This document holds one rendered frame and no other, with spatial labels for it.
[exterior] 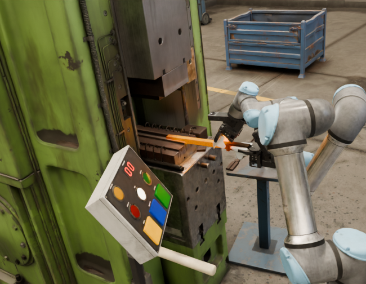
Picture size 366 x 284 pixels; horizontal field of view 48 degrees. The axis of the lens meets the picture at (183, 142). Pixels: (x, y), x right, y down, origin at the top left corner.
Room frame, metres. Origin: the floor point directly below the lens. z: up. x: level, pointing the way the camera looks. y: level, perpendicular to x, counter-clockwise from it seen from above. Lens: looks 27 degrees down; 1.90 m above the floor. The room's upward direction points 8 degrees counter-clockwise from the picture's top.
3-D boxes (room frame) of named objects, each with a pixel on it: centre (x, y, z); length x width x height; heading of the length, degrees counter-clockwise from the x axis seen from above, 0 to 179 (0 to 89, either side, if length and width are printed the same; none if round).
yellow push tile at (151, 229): (1.12, 0.14, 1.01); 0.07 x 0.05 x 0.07; 170
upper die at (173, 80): (1.86, 0.16, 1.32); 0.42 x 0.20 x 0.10; 54
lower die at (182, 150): (1.86, 0.16, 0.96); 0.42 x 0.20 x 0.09; 54
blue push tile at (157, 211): (1.21, 0.13, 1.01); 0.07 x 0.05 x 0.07; 170
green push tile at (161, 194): (1.31, 0.11, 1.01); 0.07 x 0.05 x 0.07; 170
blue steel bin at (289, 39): (5.70, -1.46, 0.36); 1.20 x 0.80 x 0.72; 49
